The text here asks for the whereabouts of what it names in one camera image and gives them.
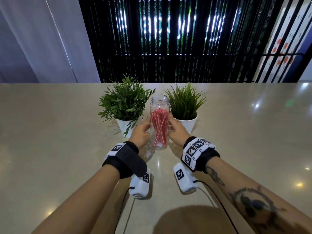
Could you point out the bundle of red striped straws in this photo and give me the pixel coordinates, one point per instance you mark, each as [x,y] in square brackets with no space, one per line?
[159,124]

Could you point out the grass plant in white pot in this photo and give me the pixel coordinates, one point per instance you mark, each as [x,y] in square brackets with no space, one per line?
[185,102]

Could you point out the black slatted screen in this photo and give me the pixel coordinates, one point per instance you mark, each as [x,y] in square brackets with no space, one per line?
[170,68]

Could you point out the person's right hand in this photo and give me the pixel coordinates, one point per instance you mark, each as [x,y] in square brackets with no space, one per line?
[179,134]

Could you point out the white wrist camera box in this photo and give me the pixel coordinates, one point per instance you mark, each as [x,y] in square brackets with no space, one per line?
[184,180]
[140,186]

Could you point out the person's left fingers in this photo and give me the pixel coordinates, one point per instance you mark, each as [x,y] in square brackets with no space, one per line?
[146,122]

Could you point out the leafy plant in white pot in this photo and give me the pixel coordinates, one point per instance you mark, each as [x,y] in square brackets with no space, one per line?
[124,99]

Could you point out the white curtain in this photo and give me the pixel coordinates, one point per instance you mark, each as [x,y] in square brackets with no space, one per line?
[48,38]

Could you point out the person's right forearm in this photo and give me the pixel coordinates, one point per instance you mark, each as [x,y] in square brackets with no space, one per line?
[253,199]

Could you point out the person's right fingers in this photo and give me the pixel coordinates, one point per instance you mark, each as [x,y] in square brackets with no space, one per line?
[173,122]

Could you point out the person's left forearm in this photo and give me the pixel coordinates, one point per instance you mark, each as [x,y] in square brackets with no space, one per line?
[80,204]

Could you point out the clear plastic jar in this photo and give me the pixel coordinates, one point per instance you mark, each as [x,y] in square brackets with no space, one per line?
[160,102]

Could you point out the white panel with orange shapes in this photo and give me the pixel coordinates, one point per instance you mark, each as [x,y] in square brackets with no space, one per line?
[280,41]

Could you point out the person's left hand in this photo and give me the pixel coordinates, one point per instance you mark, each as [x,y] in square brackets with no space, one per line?
[138,136]

